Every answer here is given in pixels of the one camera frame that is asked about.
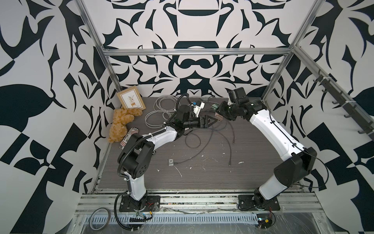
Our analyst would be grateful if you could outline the dark usb cable yellow charger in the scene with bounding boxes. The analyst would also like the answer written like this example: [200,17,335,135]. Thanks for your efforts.
[174,128,216,165]

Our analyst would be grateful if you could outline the dark usb cable pink charger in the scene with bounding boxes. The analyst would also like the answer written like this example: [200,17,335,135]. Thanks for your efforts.
[212,120,235,167]

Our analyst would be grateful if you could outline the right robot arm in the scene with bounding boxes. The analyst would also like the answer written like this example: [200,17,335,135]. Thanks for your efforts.
[212,88,318,211]

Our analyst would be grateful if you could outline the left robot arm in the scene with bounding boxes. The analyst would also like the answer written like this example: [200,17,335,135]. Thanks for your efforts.
[114,93,218,232]

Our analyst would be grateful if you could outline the green usb charger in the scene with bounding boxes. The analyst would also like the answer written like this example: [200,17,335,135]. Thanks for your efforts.
[211,103,219,111]

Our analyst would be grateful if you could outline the framed plant picture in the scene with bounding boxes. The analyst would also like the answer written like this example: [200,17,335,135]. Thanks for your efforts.
[117,86,146,110]

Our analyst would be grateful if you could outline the tan teddy bear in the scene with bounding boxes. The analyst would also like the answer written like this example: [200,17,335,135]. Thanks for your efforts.
[108,108,143,143]

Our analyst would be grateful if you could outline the tape roll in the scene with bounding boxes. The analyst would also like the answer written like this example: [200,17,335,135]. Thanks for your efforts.
[89,208,112,231]

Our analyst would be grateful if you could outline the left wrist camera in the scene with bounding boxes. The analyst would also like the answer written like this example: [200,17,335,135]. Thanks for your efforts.
[191,101,205,118]

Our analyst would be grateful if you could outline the grey power strip cord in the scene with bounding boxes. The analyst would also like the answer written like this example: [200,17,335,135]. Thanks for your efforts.
[144,95,224,129]

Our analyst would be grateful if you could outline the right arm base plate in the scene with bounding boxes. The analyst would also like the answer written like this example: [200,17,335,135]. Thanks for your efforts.
[238,195,281,211]

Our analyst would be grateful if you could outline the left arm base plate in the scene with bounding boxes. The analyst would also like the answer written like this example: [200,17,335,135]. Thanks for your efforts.
[119,195,161,212]

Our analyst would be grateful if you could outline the black wall hook rack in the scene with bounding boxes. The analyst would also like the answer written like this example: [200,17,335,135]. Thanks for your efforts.
[314,69,374,141]

